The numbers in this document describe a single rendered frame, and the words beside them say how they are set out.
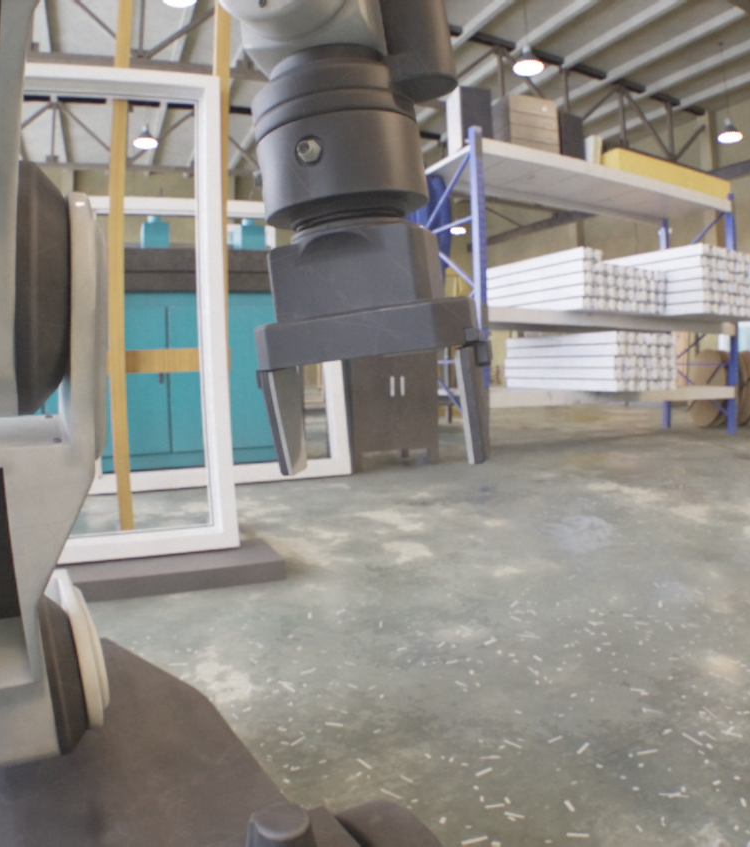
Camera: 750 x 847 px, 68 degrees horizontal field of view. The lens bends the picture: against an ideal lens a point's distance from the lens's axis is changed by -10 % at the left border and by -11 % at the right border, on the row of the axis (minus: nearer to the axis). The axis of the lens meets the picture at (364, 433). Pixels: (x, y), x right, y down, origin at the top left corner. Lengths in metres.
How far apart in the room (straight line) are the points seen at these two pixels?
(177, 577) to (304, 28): 1.40
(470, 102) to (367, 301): 3.96
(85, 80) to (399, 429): 2.33
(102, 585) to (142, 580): 0.10
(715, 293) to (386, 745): 3.95
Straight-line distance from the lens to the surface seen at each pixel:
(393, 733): 0.98
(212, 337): 1.76
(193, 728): 0.70
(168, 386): 3.31
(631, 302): 4.28
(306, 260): 0.32
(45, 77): 2.06
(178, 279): 3.32
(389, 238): 0.31
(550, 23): 15.44
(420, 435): 3.48
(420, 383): 3.46
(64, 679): 0.53
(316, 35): 0.34
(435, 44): 0.34
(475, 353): 0.32
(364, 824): 0.52
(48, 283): 0.32
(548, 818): 0.84
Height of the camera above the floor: 0.54
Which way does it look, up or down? 6 degrees down
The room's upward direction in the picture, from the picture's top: 1 degrees counter-clockwise
